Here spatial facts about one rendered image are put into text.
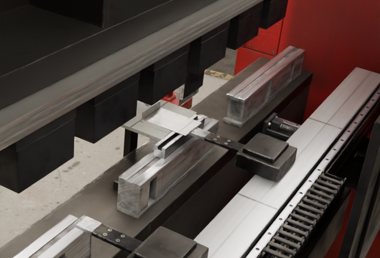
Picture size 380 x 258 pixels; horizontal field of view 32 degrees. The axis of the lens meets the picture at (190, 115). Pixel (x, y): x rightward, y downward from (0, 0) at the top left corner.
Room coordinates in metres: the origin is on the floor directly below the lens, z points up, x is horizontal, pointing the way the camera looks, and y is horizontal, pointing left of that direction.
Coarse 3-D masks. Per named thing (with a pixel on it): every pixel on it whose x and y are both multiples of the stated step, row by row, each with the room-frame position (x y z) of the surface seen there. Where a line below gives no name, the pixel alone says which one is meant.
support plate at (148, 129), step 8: (144, 104) 1.56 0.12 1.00; (160, 104) 1.57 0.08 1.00; (168, 104) 1.57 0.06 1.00; (136, 112) 1.51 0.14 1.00; (176, 112) 1.53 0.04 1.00; (184, 112) 1.54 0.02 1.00; (192, 112) 1.54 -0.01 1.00; (136, 120) 1.47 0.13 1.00; (128, 128) 1.43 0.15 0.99; (136, 128) 1.42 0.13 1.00; (144, 128) 1.43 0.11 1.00; (152, 128) 1.43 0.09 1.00; (160, 128) 1.44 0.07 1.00; (152, 136) 1.40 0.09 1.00; (160, 136) 1.40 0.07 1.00
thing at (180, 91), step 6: (186, 78) 1.41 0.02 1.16; (192, 78) 1.44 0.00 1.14; (198, 78) 1.47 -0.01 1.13; (186, 84) 1.42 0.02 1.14; (192, 84) 1.45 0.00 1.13; (198, 84) 1.48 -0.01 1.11; (180, 90) 1.41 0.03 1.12; (186, 90) 1.42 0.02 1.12; (192, 90) 1.45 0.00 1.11; (198, 90) 1.50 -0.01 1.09; (180, 96) 1.41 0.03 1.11; (186, 96) 1.42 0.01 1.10; (192, 96) 1.47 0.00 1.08; (180, 102) 1.42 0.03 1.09
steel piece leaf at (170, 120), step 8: (144, 112) 1.48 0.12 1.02; (152, 112) 1.51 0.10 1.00; (160, 112) 1.52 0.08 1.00; (168, 112) 1.52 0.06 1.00; (144, 120) 1.47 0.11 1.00; (152, 120) 1.47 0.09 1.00; (160, 120) 1.48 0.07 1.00; (168, 120) 1.48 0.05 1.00; (176, 120) 1.49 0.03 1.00; (184, 120) 1.49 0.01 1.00; (192, 120) 1.50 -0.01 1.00; (168, 128) 1.44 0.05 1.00; (176, 128) 1.44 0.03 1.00
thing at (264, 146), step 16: (224, 144) 1.39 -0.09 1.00; (240, 144) 1.39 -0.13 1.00; (256, 144) 1.35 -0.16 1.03; (272, 144) 1.36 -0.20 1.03; (288, 144) 1.38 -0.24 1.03; (240, 160) 1.32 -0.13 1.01; (256, 160) 1.30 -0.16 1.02; (272, 160) 1.29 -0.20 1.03; (288, 160) 1.33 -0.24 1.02; (272, 176) 1.28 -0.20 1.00
